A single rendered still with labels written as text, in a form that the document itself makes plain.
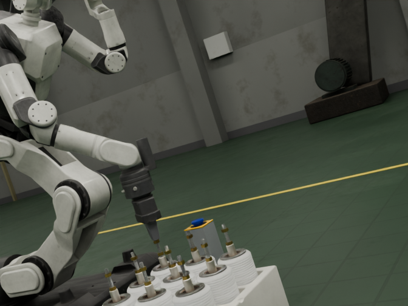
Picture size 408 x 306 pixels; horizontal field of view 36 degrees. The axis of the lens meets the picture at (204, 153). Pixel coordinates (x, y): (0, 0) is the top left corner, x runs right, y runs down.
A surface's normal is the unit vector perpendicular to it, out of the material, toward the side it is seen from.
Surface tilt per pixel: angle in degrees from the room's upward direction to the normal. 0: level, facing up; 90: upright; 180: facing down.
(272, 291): 90
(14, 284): 90
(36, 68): 118
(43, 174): 90
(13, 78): 70
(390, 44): 90
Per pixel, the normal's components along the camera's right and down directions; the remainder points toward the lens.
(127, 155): 0.11, 0.04
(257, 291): 0.82, -0.23
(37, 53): 0.64, 0.33
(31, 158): -0.13, 0.50
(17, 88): 0.22, -0.36
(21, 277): -0.47, 0.22
